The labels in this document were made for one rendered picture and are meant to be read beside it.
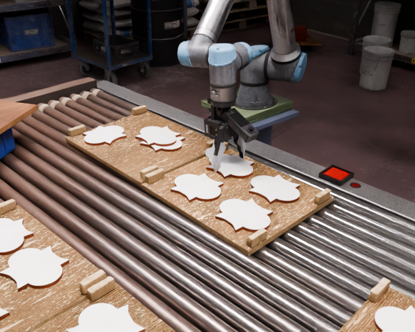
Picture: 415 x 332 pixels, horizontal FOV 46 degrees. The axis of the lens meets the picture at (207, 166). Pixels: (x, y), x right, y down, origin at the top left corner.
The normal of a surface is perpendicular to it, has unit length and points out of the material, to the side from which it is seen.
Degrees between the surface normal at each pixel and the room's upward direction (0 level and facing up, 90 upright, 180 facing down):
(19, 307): 0
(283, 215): 0
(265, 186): 0
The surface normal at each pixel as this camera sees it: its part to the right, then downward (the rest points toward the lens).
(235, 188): 0.01, -0.88
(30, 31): 0.59, 0.40
